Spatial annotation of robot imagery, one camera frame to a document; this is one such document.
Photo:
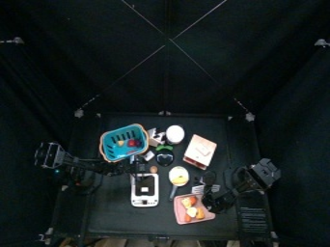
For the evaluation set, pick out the pink plastic tray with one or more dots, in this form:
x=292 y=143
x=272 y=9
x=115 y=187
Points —
x=205 y=218

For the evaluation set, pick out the red orange toy food piece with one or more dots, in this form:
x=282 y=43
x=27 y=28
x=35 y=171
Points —
x=188 y=218

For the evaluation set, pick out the white toy kitchen scale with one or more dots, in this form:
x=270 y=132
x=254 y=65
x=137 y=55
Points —
x=145 y=191

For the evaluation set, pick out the green toy piece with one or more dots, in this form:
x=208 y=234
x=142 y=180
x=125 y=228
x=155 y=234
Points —
x=165 y=147

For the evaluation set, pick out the brown toy egg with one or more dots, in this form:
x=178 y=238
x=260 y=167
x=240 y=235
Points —
x=154 y=169

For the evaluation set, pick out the white rectangular box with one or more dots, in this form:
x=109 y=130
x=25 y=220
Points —
x=201 y=151

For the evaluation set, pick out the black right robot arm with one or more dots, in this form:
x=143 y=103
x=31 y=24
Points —
x=253 y=181

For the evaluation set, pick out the white round bowl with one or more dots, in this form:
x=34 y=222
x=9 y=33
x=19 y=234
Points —
x=176 y=133

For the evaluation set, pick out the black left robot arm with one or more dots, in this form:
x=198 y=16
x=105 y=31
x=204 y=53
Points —
x=82 y=163

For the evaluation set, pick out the white and black toy box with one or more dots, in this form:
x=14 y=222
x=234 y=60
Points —
x=155 y=137

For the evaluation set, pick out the grey frame corner bracket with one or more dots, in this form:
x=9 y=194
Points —
x=249 y=116
x=79 y=112
x=321 y=42
x=15 y=41

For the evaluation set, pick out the black round toy pot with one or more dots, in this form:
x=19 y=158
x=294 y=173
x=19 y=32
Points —
x=165 y=158

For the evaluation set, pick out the silver toy spatula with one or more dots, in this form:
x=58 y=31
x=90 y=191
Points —
x=198 y=189

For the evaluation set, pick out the white sushi piece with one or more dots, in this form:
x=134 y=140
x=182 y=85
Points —
x=149 y=155

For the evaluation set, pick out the yellow white toy food piece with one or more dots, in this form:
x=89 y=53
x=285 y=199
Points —
x=186 y=202

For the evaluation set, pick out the black label with white text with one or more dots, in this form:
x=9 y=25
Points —
x=253 y=216

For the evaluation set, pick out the toy pan with fried egg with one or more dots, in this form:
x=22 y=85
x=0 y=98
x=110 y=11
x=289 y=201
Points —
x=178 y=176

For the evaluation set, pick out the teal basket with orange rim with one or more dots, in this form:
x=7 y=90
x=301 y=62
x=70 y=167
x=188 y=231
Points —
x=113 y=151

